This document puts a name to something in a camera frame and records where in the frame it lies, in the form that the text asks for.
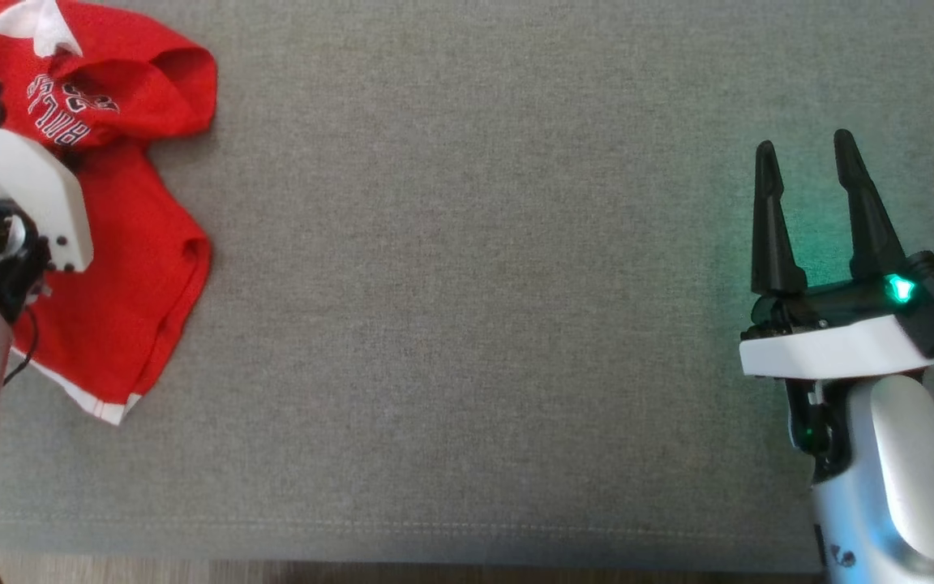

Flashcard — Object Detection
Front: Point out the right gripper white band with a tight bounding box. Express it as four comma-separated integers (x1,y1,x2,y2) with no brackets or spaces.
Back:
739,128,934,479

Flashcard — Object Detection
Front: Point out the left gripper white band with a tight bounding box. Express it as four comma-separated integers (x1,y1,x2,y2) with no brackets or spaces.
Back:
0,126,96,325

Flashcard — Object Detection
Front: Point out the red white basketball shirt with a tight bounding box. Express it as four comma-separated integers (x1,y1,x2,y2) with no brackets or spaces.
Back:
0,0,218,427

